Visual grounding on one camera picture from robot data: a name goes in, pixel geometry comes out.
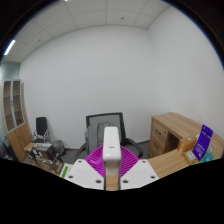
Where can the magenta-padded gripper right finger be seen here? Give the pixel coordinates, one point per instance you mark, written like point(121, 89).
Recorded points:
point(140, 173)

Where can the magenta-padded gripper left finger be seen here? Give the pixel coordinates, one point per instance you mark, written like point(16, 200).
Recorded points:
point(83, 173)

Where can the white charger block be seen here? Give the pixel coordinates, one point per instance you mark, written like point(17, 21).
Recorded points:
point(111, 150)

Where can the grey backpack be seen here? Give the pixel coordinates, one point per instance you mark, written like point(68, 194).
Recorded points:
point(95, 136)

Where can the wooden drawer unit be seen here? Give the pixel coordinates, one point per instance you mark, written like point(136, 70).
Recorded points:
point(160, 133)

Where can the orange box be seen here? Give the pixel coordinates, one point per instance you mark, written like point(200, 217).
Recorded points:
point(186, 144)

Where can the black mesh office chair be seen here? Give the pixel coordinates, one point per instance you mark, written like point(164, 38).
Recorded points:
point(115, 119)

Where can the brown cardboard box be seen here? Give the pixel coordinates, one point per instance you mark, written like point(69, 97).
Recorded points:
point(29, 148)

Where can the small black chair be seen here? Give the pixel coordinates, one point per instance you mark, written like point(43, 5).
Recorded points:
point(41, 126)

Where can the purple standing pouch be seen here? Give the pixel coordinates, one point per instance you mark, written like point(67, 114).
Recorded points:
point(203, 141)

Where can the wooden shelf cabinet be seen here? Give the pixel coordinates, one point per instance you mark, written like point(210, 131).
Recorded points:
point(16, 133)

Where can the black bag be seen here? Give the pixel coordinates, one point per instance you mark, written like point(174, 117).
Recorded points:
point(5, 150)

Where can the ceiling light strip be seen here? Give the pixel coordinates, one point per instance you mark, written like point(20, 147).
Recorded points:
point(9, 47)

